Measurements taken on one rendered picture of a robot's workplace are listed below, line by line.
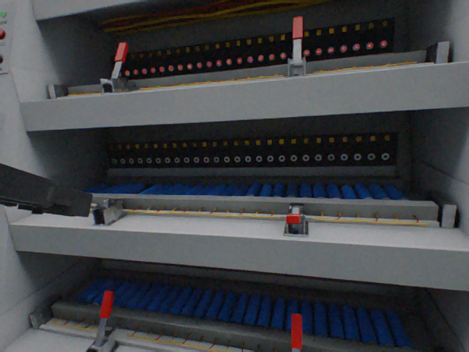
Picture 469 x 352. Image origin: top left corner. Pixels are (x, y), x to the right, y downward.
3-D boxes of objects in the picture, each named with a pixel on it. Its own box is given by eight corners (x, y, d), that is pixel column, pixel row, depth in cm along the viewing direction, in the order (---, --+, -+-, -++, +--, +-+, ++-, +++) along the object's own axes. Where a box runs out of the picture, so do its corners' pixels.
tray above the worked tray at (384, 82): (474, 106, 29) (493, -46, 25) (26, 131, 44) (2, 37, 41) (407, 104, 48) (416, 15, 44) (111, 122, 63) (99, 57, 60)
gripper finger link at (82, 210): (38, 181, 29) (43, 181, 29) (88, 193, 35) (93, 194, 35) (30, 209, 28) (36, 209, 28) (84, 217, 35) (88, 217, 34)
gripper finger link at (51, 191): (25, 184, 27) (49, 184, 26) (68, 194, 32) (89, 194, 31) (21, 199, 27) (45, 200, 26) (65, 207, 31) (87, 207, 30)
